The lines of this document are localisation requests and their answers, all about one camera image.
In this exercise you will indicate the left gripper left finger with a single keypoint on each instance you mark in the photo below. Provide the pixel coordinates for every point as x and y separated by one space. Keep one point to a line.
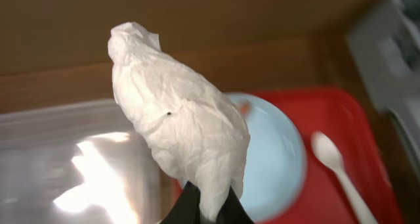
186 209

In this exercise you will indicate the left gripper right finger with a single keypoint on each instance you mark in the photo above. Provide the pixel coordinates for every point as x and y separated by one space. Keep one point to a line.
232 211

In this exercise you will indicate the light blue plate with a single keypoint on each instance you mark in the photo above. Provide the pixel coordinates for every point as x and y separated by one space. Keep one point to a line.
272 158

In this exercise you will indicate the white napkin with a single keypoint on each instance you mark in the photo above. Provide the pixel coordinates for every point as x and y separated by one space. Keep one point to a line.
145 81

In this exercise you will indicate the orange carrot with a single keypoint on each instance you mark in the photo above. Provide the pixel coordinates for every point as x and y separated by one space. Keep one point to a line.
245 108

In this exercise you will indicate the white plastic spoon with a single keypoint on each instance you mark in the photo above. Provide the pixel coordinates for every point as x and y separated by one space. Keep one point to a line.
329 155

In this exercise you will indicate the red serving tray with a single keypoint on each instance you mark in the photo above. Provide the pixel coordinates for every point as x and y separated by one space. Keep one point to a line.
321 198

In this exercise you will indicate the clear plastic bin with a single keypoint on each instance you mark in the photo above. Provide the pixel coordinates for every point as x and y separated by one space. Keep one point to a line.
79 163

